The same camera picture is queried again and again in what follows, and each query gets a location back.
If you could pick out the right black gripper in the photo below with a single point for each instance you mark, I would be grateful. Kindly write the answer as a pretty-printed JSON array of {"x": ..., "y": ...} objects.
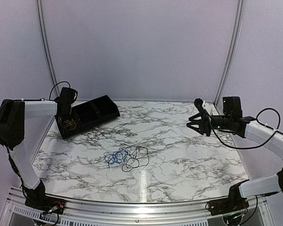
[{"x": 203, "y": 124}]

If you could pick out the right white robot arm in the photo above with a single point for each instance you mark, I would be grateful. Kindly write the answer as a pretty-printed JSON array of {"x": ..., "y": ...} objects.
[{"x": 265, "y": 136}]

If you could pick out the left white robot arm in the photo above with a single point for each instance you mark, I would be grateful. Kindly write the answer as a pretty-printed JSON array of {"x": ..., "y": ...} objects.
[{"x": 13, "y": 114}]

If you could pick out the black three-compartment bin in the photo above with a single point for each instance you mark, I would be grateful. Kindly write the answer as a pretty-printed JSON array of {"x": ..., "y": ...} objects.
[{"x": 87, "y": 115}]

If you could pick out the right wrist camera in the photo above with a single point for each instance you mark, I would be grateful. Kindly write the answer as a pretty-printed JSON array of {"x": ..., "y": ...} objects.
[{"x": 203, "y": 107}]

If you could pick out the left aluminium frame post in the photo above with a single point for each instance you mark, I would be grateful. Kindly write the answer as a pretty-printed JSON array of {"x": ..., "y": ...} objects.
[{"x": 46, "y": 49}]

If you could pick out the aluminium frame post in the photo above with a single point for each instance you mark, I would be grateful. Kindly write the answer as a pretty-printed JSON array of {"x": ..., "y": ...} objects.
[
  {"x": 231, "y": 51},
  {"x": 46, "y": 49}
]

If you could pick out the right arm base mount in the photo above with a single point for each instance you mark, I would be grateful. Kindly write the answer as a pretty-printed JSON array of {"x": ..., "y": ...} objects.
[{"x": 222, "y": 206}]

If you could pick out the right aluminium frame post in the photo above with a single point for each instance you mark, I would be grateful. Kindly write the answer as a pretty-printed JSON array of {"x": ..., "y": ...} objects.
[{"x": 231, "y": 51}]

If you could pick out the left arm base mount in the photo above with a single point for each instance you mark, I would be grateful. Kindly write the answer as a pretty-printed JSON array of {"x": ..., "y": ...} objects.
[{"x": 48, "y": 205}]

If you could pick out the aluminium front rail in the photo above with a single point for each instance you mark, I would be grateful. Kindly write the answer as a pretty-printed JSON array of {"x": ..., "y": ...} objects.
[{"x": 91, "y": 213}]

